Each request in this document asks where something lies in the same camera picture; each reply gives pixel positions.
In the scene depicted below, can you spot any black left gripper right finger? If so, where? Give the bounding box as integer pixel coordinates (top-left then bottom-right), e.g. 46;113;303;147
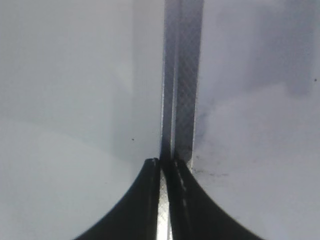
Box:
161;159;260;240

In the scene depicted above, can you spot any white magnetic whiteboard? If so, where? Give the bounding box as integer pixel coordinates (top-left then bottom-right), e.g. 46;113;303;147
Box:
162;0;320;240

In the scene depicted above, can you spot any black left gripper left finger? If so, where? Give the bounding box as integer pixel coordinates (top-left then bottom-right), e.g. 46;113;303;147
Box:
77;158;161;240

